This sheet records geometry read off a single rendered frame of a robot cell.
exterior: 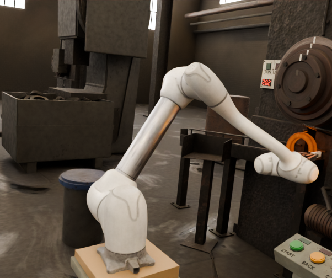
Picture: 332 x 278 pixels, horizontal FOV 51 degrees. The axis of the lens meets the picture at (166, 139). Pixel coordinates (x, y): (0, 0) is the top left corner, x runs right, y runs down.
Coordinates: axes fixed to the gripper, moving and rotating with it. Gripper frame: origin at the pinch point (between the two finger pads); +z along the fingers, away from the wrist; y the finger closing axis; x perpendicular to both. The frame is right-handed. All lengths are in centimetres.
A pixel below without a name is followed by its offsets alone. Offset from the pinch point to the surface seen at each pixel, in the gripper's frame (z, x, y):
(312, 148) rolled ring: 0.3, 2.7, -2.7
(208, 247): -29, -71, -50
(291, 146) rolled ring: 0.8, 0.4, -16.8
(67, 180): -110, -22, -85
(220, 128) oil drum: 142, -44, -253
